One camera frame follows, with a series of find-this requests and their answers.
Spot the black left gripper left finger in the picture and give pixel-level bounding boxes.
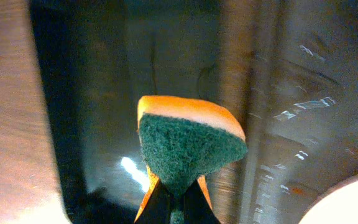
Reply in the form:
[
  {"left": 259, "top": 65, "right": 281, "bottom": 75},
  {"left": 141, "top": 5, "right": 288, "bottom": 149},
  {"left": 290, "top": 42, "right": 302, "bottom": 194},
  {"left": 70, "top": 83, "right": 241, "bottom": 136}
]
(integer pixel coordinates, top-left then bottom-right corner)
[{"left": 134, "top": 180, "right": 170, "bottom": 224}]

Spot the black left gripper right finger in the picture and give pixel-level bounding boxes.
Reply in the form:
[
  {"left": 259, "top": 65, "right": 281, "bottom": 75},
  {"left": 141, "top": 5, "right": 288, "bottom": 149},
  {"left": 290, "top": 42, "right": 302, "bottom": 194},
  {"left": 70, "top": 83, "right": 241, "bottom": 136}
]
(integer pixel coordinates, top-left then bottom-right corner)
[{"left": 183, "top": 180, "right": 221, "bottom": 224}]

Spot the green orange sponge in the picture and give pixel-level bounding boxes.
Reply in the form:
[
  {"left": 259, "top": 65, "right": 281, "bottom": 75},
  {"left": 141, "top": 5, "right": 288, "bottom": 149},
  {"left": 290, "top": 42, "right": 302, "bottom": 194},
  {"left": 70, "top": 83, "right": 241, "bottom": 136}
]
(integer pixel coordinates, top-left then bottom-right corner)
[{"left": 137, "top": 95, "right": 247, "bottom": 223}]

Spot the pink white plate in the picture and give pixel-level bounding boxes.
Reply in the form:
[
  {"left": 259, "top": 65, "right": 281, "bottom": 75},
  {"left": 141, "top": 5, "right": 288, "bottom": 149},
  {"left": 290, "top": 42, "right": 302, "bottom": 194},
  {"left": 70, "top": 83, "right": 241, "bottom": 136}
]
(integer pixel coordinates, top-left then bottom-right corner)
[{"left": 300, "top": 175, "right": 358, "bottom": 224}]

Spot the small black tray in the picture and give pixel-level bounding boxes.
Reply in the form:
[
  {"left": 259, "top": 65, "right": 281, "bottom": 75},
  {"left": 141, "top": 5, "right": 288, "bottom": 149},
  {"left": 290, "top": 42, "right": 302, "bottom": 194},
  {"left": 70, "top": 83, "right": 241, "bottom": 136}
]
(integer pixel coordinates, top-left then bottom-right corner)
[{"left": 29, "top": 0, "right": 222, "bottom": 223}]

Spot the large brown tray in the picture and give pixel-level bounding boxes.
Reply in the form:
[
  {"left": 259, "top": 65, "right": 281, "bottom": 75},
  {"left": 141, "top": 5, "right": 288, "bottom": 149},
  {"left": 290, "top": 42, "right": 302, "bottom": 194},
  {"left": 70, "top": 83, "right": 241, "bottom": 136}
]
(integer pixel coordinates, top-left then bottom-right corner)
[{"left": 219, "top": 0, "right": 358, "bottom": 224}]

